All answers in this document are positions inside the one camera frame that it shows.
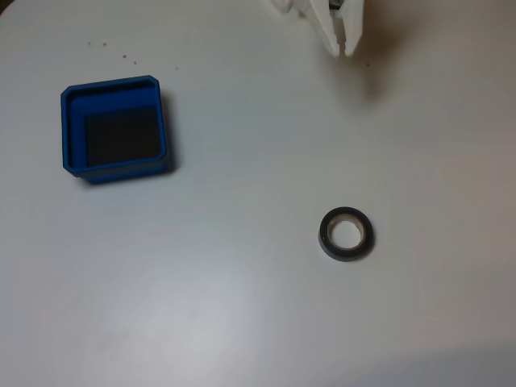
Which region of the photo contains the black tape roll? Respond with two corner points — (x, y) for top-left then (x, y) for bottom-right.
(318, 206), (376, 264)

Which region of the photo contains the blue square plastic box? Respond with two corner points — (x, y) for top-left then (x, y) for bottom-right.
(60, 75), (169, 185)

